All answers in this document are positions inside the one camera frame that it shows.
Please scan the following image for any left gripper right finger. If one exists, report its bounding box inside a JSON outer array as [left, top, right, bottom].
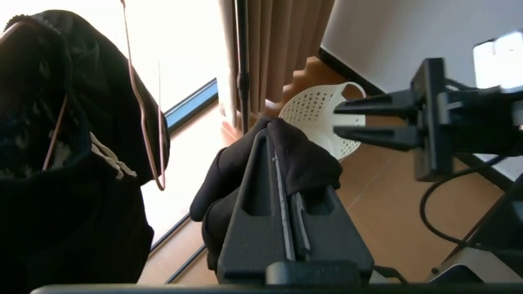
[[289, 185, 376, 285]]

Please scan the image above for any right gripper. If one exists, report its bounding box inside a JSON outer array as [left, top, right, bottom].
[[332, 56, 523, 183]]

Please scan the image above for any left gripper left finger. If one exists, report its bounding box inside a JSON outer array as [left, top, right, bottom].
[[217, 127, 296, 286]]

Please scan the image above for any black garment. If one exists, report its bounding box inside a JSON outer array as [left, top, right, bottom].
[[0, 9, 172, 294], [189, 115, 344, 274]]

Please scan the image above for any white laundry basket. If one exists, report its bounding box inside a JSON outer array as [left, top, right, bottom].
[[278, 81, 368, 162]]

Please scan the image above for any black clothes rack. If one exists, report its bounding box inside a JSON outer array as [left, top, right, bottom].
[[148, 0, 252, 285]]

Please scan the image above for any brown curtain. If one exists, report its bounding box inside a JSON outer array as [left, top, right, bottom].
[[217, 0, 337, 130]]

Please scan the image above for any window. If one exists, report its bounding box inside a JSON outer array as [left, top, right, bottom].
[[0, 0, 219, 251]]

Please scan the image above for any black cable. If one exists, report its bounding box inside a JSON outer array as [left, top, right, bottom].
[[418, 154, 523, 259]]

